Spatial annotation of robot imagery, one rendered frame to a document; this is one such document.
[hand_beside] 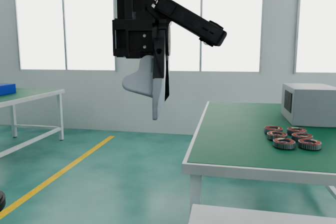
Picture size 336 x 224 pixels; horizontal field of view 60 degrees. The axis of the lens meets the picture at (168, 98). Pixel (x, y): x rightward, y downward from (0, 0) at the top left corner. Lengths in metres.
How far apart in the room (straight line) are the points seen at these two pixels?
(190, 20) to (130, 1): 0.09
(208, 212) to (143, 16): 0.71
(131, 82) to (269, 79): 4.11
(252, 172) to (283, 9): 3.40
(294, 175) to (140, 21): 1.10
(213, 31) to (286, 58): 4.07
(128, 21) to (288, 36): 4.13
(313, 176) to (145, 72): 1.11
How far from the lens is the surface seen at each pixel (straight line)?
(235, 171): 1.36
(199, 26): 0.44
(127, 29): 0.43
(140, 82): 0.40
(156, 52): 0.40
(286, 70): 4.50
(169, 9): 0.44
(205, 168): 1.36
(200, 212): 1.00
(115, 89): 4.78
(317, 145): 1.71
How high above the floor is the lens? 1.24
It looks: 8 degrees down
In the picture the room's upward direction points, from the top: straight up
